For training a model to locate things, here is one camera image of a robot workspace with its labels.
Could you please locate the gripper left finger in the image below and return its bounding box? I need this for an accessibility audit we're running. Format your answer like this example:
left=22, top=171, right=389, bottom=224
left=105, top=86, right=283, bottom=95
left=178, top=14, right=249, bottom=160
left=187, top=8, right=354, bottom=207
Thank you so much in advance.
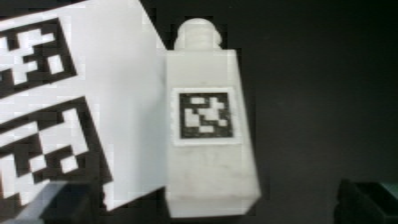
left=15, top=181, right=103, bottom=224

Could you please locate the white fiducial marker base sheet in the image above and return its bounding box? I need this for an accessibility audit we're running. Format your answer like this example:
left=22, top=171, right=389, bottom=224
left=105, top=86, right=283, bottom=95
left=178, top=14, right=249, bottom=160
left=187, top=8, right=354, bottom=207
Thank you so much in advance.
left=0, top=0, right=166, bottom=224

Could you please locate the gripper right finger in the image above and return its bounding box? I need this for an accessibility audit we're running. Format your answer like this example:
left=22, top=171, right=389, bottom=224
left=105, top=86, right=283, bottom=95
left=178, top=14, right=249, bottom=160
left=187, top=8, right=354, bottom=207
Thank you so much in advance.
left=336, top=179, right=398, bottom=224

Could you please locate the white table leg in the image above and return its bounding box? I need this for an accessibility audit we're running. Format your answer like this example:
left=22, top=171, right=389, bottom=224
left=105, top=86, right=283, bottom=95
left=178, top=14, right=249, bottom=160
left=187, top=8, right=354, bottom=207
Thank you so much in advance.
left=166, top=18, right=262, bottom=218

